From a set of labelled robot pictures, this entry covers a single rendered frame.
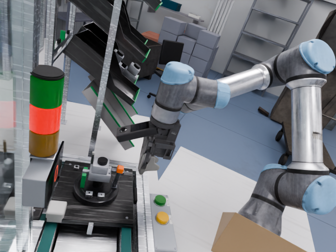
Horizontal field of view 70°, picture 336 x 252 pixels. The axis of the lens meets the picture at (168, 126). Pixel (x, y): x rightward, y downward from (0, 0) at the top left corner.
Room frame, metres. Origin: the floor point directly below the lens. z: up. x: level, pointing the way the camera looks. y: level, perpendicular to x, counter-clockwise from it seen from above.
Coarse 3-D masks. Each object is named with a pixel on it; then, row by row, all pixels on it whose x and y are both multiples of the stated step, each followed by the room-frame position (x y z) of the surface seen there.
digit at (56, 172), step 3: (57, 162) 0.35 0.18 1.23; (57, 165) 0.36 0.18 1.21; (54, 168) 0.33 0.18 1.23; (57, 168) 0.36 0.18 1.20; (54, 171) 0.33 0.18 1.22; (57, 171) 0.36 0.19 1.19; (54, 174) 0.34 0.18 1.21; (57, 174) 0.37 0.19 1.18; (54, 177) 0.34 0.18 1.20; (54, 180) 0.34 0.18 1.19; (54, 183) 0.34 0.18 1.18
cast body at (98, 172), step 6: (96, 162) 0.55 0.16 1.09; (102, 162) 0.55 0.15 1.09; (108, 162) 0.57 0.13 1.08; (90, 168) 0.55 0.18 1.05; (96, 168) 0.53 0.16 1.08; (102, 168) 0.54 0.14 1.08; (108, 168) 0.57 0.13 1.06; (90, 174) 0.53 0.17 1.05; (96, 174) 0.53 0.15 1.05; (102, 174) 0.54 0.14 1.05; (108, 174) 0.55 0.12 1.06; (96, 180) 0.54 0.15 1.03; (102, 180) 0.54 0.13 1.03; (108, 180) 0.55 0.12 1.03
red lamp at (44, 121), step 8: (32, 112) 0.32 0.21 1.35; (40, 112) 0.32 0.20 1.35; (48, 112) 0.32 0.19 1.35; (56, 112) 0.33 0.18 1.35; (32, 120) 0.32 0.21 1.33; (40, 120) 0.32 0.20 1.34; (48, 120) 0.32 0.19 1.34; (56, 120) 0.34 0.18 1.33; (32, 128) 0.32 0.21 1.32; (40, 128) 0.32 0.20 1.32; (48, 128) 0.32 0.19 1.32; (56, 128) 0.34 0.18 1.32
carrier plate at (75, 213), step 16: (64, 176) 0.56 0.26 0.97; (128, 176) 0.66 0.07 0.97; (64, 192) 0.50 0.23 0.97; (128, 192) 0.59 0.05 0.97; (80, 208) 0.47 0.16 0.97; (96, 208) 0.49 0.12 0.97; (112, 208) 0.51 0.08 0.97; (128, 208) 0.53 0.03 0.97; (96, 224) 0.45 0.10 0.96; (112, 224) 0.46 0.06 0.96; (128, 224) 0.48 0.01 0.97
